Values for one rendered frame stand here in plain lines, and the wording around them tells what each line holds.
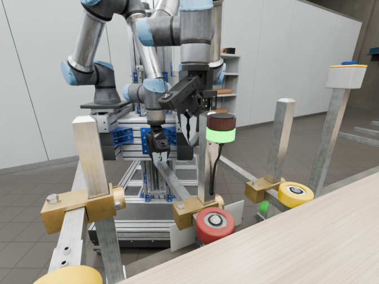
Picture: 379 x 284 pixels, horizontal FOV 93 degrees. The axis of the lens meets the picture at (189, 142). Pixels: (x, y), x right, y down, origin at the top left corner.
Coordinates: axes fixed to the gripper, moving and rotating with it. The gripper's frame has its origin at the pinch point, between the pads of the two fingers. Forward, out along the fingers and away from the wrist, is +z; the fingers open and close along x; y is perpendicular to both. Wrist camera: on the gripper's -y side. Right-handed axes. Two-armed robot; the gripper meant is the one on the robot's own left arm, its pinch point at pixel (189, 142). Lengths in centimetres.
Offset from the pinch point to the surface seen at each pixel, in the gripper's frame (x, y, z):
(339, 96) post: -25, 45, -11
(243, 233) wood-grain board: -22.2, -7.3, 11.4
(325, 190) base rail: -28, 60, 31
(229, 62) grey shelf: 176, 283, -43
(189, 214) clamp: -8.2, -8.1, 15.3
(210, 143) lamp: -9.8, -3.1, -2.8
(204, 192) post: -9.0, -3.6, 10.6
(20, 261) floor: 110, -53, 101
